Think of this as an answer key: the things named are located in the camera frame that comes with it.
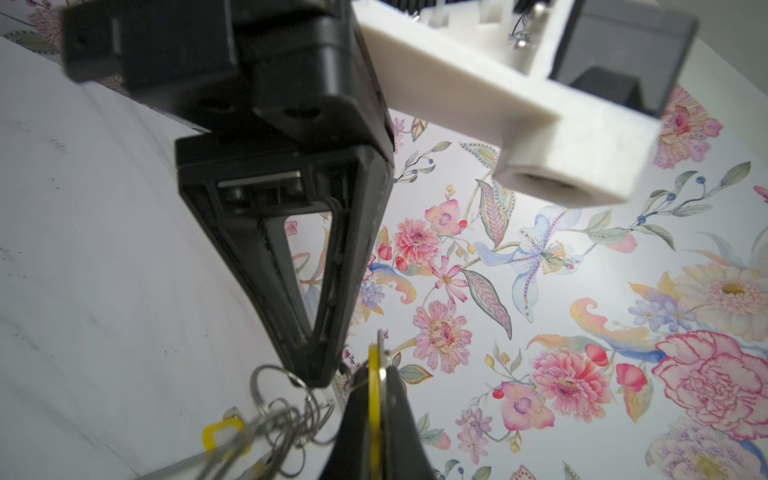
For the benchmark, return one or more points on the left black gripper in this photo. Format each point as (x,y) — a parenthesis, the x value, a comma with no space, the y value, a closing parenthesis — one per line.
(294,69)

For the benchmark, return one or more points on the steel key holder plate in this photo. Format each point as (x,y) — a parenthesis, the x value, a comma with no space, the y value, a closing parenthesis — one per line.
(291,420)

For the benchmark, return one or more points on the large yellow key tag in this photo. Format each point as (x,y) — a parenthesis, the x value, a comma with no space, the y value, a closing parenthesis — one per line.
(217,434)

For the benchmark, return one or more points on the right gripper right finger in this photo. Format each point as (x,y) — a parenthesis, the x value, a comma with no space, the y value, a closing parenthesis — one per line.
(403,456)

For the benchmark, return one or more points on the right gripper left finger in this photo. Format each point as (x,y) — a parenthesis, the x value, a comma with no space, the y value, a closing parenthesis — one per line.
(350,455)

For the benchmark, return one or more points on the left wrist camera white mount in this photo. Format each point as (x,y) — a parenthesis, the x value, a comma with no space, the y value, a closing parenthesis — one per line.
(571,92)

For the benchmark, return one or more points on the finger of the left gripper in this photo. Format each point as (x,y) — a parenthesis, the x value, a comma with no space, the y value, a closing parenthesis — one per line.
(242,195)
(354,186)

